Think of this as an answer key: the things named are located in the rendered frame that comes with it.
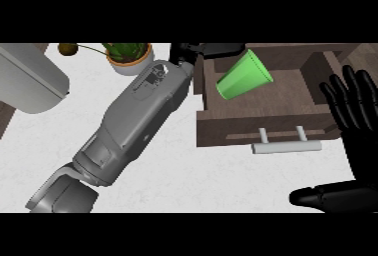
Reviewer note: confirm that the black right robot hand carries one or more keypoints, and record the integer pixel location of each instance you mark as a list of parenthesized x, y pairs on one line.
[(356, 146)]

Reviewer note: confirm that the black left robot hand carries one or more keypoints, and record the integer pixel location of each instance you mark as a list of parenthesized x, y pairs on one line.
[(216, 48)]

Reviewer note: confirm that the green plastic cup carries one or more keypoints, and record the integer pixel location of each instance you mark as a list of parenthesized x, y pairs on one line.
[(244, 78)]

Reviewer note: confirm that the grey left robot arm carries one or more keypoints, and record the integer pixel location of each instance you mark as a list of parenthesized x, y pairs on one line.
[(133, 120)]

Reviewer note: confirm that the brown wooden drawer box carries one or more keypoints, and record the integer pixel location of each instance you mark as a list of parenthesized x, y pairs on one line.
[(281, 96)]

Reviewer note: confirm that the brown wooden drawer front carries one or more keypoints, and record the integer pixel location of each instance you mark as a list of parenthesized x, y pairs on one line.
[(230, 128)]

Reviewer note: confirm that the brown wooden cabinet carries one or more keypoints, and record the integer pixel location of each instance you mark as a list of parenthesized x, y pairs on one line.
[(295, 48)]

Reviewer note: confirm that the potted plant in white pot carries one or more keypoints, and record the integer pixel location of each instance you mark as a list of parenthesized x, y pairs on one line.
[(129, 61)]

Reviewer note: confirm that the grey rounded appliance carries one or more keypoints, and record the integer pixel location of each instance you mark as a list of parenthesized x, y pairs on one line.
[(27, 80)]

